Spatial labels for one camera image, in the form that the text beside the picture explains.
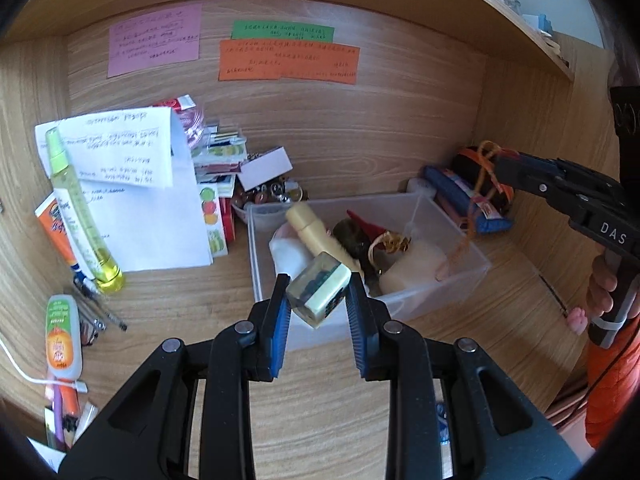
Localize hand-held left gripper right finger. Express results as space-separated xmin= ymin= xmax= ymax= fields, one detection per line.
xmin=347 ymin=273 xmax=584 ymax=480

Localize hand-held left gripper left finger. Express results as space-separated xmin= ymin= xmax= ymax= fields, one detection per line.
xmin=59 ymin=273 xmax=293 ymax=480

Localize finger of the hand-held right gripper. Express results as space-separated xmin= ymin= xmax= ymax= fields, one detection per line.
xmin=494 ymin=162 xmax=553 ymax=198
xmin=494 ymin=150 xmax=568 ymax=181

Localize translucent block with dark inside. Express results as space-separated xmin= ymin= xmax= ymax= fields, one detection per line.
xmin=286 ymin=251 xmax=353 ymax=330

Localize orange ribbon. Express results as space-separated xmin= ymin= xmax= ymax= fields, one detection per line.
xmin=436 ymin=141 xmax=507 ymax=281

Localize green glass bottle yellow label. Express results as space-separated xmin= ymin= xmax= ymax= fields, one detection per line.
xmin=331 ymin=218 xmax=373 ymax=281

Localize clear plastic box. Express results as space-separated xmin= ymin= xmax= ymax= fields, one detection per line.
xmin=246 ymin=192 xmax=492 ymax=353

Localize person's right forearm orange sleeve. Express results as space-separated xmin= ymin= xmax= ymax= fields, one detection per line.
xmin=582 ymin=317 xmax=640 ymax=451

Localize wooden desktop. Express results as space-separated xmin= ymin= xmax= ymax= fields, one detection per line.
xmin=0 ymin=35 xmax=623 ymax=480

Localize person's right hand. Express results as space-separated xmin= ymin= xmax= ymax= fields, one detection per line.
xmin=586 ymin=254 xmax=621 ymax=323

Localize black orange round case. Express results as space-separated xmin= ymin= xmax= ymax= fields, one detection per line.
xmin=452 ymin=145 xmax=515 ymax=216

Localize blue packet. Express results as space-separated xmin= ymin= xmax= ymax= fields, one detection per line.
xmin=424 ymin=165 xmax=513 ymax=234

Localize white soft pouch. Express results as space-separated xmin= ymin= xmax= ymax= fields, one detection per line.
xmin=268 ymin=224 xmax=315 ymax=278

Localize red gold ribbon ornament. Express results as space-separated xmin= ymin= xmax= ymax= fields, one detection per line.
xmin=346 ymin=209 xmax=411 ymax=273

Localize beige sunscreen tube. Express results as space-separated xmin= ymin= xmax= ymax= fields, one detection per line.
xmin=285 ymin=201 xmax=361 ymax=273

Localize pink paw tipped stick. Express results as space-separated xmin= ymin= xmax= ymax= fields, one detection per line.
xmin=539 ymin=274 xmax=587 ymax=335

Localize fruit sticker sheet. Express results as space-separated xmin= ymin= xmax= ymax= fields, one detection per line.
xmin=197 ymin=182 xmax=228 ymax=257

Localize small bowl of trinkets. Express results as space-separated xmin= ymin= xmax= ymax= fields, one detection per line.
xmin=231 ymin=181 xmax=307 ymax=223

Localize small white card box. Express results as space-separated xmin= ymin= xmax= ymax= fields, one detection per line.
xmin=237 ymin=146 xmax=293 ymax=191

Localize metal clippers and pencils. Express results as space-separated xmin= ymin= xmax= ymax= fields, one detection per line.
xmin=72 ymin=277 xmax=128 ymax=346

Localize pile of sachets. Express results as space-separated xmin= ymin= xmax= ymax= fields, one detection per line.
xmin=152 ymin=94 xmax=248 ymax=186

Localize white paper sheets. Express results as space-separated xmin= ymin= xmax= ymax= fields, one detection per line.
xmin=34 ymin=105 xmax=214 ymax=273

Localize white tube green orange label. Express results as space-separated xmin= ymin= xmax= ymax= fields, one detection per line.
xmin=45 ymin=294 xmax=84 ymax=381

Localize orange marker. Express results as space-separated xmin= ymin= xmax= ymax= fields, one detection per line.
xmin=60 ymin=382 xmax=81 ymax=418

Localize yellow spray bottle green cap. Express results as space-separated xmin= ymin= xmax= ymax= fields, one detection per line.
xmin=45 ymin=127 xmax=124 ymax=295

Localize purple pen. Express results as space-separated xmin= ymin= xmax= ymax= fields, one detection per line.
xmin=52 ymin=387 xmax=68 ymax=453

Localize orange sunscreen tube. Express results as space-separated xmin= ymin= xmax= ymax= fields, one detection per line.
xmin=34 ymin=197 xmax=83 ymax=281

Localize orange sticky note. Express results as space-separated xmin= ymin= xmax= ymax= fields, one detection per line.
xmin=218 ymin=39 xmax=361 ymax=86

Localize white printed label sheet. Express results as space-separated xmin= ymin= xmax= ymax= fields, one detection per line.
xmin=25 ymin=437 xmax=68 ymax=475

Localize green sticky note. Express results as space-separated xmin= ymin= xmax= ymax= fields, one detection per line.
xmin=231 ymin=20 xmax=336 ymax=44

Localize pink sticky note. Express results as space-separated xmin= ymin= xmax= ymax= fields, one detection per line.
xmin=107 ymin=3 xmax=203 ymax=79

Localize white charging cable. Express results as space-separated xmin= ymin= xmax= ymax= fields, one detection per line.
xmin=0 ymin=337 xmax=88 ymax=393

